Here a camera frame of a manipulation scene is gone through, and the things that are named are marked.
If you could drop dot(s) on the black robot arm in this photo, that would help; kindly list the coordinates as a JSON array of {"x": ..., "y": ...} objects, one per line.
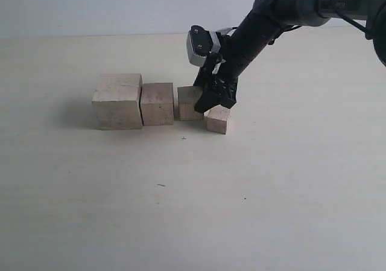
[{"x": 366, "y": 15}]

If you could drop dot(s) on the second largest wooden cube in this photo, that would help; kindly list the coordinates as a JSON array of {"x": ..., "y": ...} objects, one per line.
[{"x": 157, "y": 104}]

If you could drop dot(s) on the smallest wooden cube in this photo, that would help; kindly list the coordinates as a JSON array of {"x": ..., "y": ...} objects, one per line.
[{"x": 218, "y": 119}]

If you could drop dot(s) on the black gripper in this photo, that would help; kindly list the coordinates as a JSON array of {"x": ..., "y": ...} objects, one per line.
[{"x": 253, "y": 34}]

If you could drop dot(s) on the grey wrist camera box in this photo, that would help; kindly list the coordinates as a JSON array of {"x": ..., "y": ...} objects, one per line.
[{"x": 200, "y": 43}]

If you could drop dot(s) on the third largest wooden cube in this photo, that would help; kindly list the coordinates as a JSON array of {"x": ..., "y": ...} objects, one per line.
[{"x": 187, "y": 98}]

